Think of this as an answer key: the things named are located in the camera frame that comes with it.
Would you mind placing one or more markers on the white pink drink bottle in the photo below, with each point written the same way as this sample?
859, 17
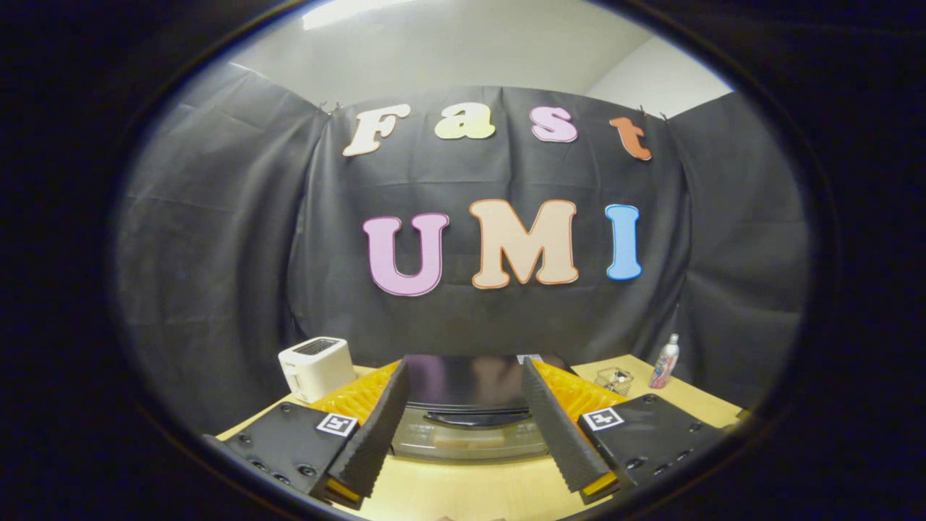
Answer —
664, 365

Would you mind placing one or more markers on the white pop-up toaster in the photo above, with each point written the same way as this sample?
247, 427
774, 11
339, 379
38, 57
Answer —
315, 365

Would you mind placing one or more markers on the black toaster oven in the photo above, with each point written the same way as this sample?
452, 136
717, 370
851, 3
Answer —
466, 383

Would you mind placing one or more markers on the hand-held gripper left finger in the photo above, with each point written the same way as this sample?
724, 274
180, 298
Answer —
380, 427

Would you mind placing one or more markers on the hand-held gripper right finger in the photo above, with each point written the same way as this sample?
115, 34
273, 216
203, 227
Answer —
553, 427

